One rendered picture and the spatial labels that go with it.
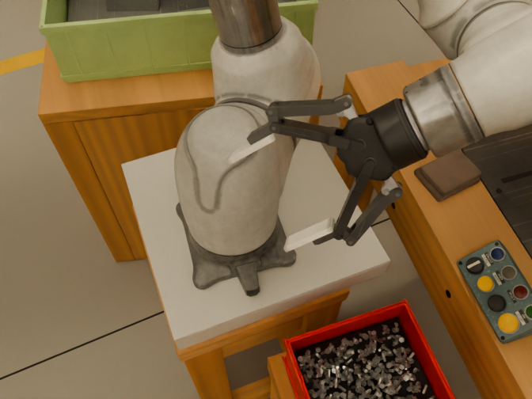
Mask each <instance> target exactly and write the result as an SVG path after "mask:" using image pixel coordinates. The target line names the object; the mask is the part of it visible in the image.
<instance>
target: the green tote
mask: <svg viewBox="0 0 532 399"><path fill-rule="evenodd" d="M278 5H279V11H280V16H282V17H285V18H286V19H288V20H289V21H291V22H293V23H294V24H295V25H296V26H297V27H298V28H299V30H300V32H301V34H302V36H304V37H305V38H306V39H307V40H308V41H309V42H310V44H311V45H312V44H313V35H314V19H315V10H318V0H297V2H284V3H278ZM68 6H69V0H42V5H41V11H40V23H39V30H40V33H41V35H45V37H46V39H47V42H48V44H49V46H50V49H51V51H52V53H53V55H54V57H55V61H56V62H57V64H58V67H59V69H60V78H61V80H64V81H65V82H66V83H69V82H84V81H92V80H101V79H109V78H125V77H133V76H141V75H149V74H164V73H173V72H181V71H190V70H205V69H212V64H211V49H212V46H213V44H214V42H215V40H216V38H217V36H218V34H219V33H218V30H217V28H216V25H215V20H214V18H213V15H212V12H211V10H210V9H206V10H197V11H188V12H179V13H162V14H153V15H143V16H134V17H118V18H109V19H100V20H91V21H74V22H67V15H68Z"/></svg>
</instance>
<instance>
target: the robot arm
mask: <svg viewBox="0 0 532 399"><path fill-rule="evenodd" d="M417 1H418V4H419V7H420V15H419V24H420V26H421V27H422V28H423V29H424V30H425V32H426V33H427V34H428V35H429V36H430V37H431V38H432V40H433V41H434V42H435V44H436V45H437V46H438V47H439V49H440V50H441V52H442V53H443V54H444V55H445V56H446V58H447V59H449V60H453V61H451V62H450V63H448V64H449V66H450V68H451V70H452V72H453V74H454V76H455V78H456V80H457V82H458V84H459V86H460V88H461V90H462V92H463V94H464V96H465V98H466V100H465V98H464V97H463V95H462V92H461V90H460V89H459V87H458V84H457V82H456V81H455V79H454V76H453V74H452V73H451V71H450V68H449V67H448V65H445V66H441V67H439V68H438V69H437V70H435V71H433V72H431V73H430V74H427V75H425V76H423V77H422V78H420V79H419V80H417V81H415V82H413V83H411V84H409V85H407V86H405V87H404V89H403V93H404V96H405V100H402V99H401V98H399V99H398V98H395V99H393V100H391V101H389V102H388V103H386V104H384V105H382V106H380V107H378V108H376V109H374V110H372V111H371V112H368V113H367V114H363V115H358V114H357V112H356V110H355V106H354V105H353V103H352V99H353V96H352V95H351V94H350V93H345V94H343V95H340V96H338V97H335V98H333V99H322V100H317V96H318V93H319V89H320V85H321V68H320V64H319V60H318V57H317V54H316V52H315V50H314V48H313V47H312V45H311V44H310V42H309V41H308V40H307V39H306V38H305V37H304V36H302V34H301V32H300V30H299V28H298V27H297V26H296V25H295V24H294V23H293V22H291V21H289V20H288V19H286V18H285V17H282V16H280V11H279V5H278V1H277V0H208V2H209V6H210V8H211V12H212V15H213V18H214V20H215V25H216V28H217V30H218V36H217V38H216V40H215V42H214V44H213V46H212V49H211V64H212V72H213V84H214V98H215V105H214V106H211V107H210V108H206V109H205V110H203V111H202V112H200V113H199V114H197V115H196V116H195V117H194V118H193V119H192V120H191V121H190V122H189V123H188V125H187V126H186V128H185V129H184V131H183V133H182V134H181V136H180V139H179V141H178V144H177V149H176V153H175V158H174V173H175V180H176V185H177V193H178V197H179V201H180V202H179V203H178V204H177V205H176V211H177V215H178V217H179V218H180V220H181V221H182V222H183V225H184V231H185V234H186V238H187V241H188V247H189V251H190V254H191V258H192V263H193V274H192V281H193V283H194V286H195V287H196V288H198V289H200V290H205V289H207V288H209V287H211V286H212V285H214V284H216V283H218V282H221V281H223V280H227V279H232V278H235V277H238V278H239V280H240V282H241V285H242V287H243V289H244V291H245V293H246V295H247V296H249V297H251V296H254V295H257V294H258V293H259V292H260V287H259V282H258V277H257V272H258V271H262V270H264V269H268V268H274V267H290V266H292V265H293V264H294V263H295V261H296V252H295V249H296V248H298V247H300V246H302V245H304V244H307V243H309V242H311V241H312V242H313V243H314V245H320V244H322V243H324V242H326V241H329V240H331V239H333V238H335V239H336V240H341V239H343V240H344V241H346V244H347V245H348V246H353V245H355V243H356V242H357V241H358V240H359V239H360V238H361V237H362V236H363V235H364V234H365V232H366V231H367V230H368V229H369V227H370V226H371V225H372V224H373V223H374V221H375V220H376V219H377V218H378V216H379V215H380V214H381V213H382V212H383V211H384V210H385V209H386V208H387V206H388V205H390V204H391V203H393V202H395V201H396V200H399V199H400V198H401V197H402V196H403V190H402V183H401V182H399V181H396V180H395V178H394V177H393V173H395V172H396V171H398V170H399V169H403V168H405V167H407V166H409V165H411V164H414V163H416V162H418V161H420V160H422V159H424V158H426V157H427V155H428V151H429V150H431V152H432V153H433V154H434V155H435V156H436V157H437V158H442V157H444V156H446V155H448V154H450V153H453V152H455V151H456V150H459V149H461V148H463V147H465V146H468V145H469V144H472V143H477V142H479V141H480V140H481V139H483V138H484V137H488V136H490V135H494V134H497V133H500V132H503V131H513V130H516V129H519V128H521V127H525V126H527V125H530V124H532V0H417ZM466 101H467V103H468V104H467V103H466ZM468 105H469V106H468ZM469 108H470V109H471V111H472V112H471V111H470V109H469ZM472 113H473V114H472ZM332 114H337V115H338V116H340V117H342V116H346V117H347V118H348V119H349V120H348V122H347V124H346V126H345V128H340V127H326V126H321V125H317V124H312V123H309V121H310V117H311V116H327V115H332ZM473 115H474V117H475V119H476V121H477V123H478V125H479V127H480V129H481V131H482V133H483V135H484V137H483V135H482V134H481V131H480V129H479V127H478V126H477V123H476V121H475V119H474V118H473ZM301 139H307V140H311V141H315V142H320V143H325V144H327V145H328V146H334V147H336V154H337V156H338V157H339V159H340V160H341V161H342V162H343V163H344V164H345V168H346V170H347V172H348V174H349V175H352V176H354V177H355V179H354V182H353V184H352V187H351V189H350V192H349V193H348V196H347V199H346V200H345V202H344V205H343V207H342V209H341V212H340V214H339V217H338V219H337V221H336V223H335V219H334V218H333V217H331V218H327V219H326V220H324V221H322V222H319V223H317V224H315V225H313V226H310V227H308V228H306V229H304V230H301V231H299V232H297V233H296V234H292V235H291V236H289V237H286V234H285V233H284V230H283V226H282V224H281V221H280V219H279V216H278V210H279V198H280V197H281V195H282V194H283V188H284V185H285V181H286V178H287V172H288V169H289V166H290V163H291V159H292V156H293V153H294V152H295V148H296V146H297V145H298V143H299V142H300V140H301ZM369 180H375V181H385V183H384V184H383V185H382V190H381V191H380V193H378V194H377V195H376V197H375V198H374V199H373V200H372V202H371V203H370V204H369V205H368V207H367V208H366V209H365V210H364V212H363V213H362V214H361V215H360V216H359V217H358V218H357V220H356V221H355V222H354V223H353V225H352V226H351V227H350V228H349V227H348V224H349V222H350V220H351V217H352V215H353V213H354V210H355V208H356V206H357V204H358V202H359V199H360V197H361V195H362V193H363V192H364V189H365V187H366V186H367V183H368V181H369Z"/></svg>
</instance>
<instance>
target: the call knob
mask: <svg viewBox="0 0 532 399"><path fill-rule="evenodd" d="M466 267H467V269H468V270H469V271H470V272H472V273H478V272H480V271H481V270H482V268H483V263H482V261H481V260H480V259H479V258H477V257H471V258H469V259H468V260H467V262H466Z"/></svg>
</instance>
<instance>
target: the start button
mask: <svg viewBox="0 0 532 399"><path fill-rule="evenodd" d="M498 325H499V327H500V329H501V330H503V331H504V332H506V333H513V332H514V331H515V330H516V329H517V328H518V327H519V322H518V320H517V318H516V317H515V316H513V315H512V314H509V313H506V314H503V315H501V316H500V318H499V320H498Z"/></svg>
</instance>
